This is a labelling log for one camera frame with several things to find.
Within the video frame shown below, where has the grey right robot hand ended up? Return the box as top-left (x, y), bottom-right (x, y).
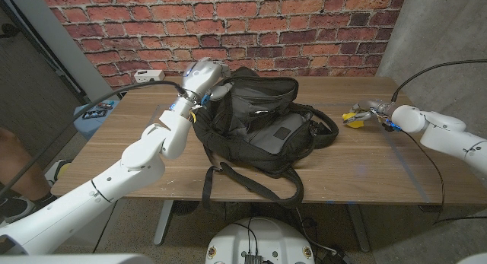
top-left (342, 99), bottom-right (399, 125)

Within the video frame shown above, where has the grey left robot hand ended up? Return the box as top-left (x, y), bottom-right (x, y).
top-left (178, 57), bottom-right (233, 109)

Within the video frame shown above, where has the black backpack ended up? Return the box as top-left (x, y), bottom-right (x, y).
top-left (192, 67), bottom-right (339, 210)

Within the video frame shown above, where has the white power strip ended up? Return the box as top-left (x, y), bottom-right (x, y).
top-left (134, 68), bottom-right (166, 84)

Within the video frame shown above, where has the red brick print backdrop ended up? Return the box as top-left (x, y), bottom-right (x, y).
top-left (37, 0), bottom-right (408, 92)

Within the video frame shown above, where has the black smartphone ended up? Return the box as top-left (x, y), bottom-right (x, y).
top-left (82, 108), bottom-right (108, 119)

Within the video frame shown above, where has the grey table leg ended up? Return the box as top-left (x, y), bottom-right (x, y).
top-left (345, 203), bottom-right (372, 253)
top-left (153, 199), bottom-right (176, 246)

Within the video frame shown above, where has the blue round stool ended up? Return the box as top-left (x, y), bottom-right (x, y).
top-left (72, 100), bottom-right (119, 140)

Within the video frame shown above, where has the white yellow sneaker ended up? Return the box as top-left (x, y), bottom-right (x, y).
top-left (44, 159), bottom-right (73, 182)

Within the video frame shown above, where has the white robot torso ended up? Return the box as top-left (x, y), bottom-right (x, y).
top-left (204, 217), bottom-right (316, 264)

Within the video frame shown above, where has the person's bare leg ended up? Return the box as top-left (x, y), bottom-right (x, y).
top-left (0, 126), bottom-right (43, 202)

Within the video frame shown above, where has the grey black sneaker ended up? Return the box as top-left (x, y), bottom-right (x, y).
top-left (0, 195), bottom-right (58, 224)

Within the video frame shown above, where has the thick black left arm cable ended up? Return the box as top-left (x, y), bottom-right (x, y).
top-left (0, 80), bottom-right (187, 199)

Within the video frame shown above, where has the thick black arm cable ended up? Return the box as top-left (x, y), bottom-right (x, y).
top-left (390, 59), bottom-right (487, 103)
top-left (0, 80), bottom-right (187, 199)

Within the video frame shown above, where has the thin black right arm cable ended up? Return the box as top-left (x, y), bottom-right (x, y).
top-left (401, 130), bottom-right (487, 225)

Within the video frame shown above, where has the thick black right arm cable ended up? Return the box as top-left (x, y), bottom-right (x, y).
top-left (390, 59), bottom-right (487, 103)

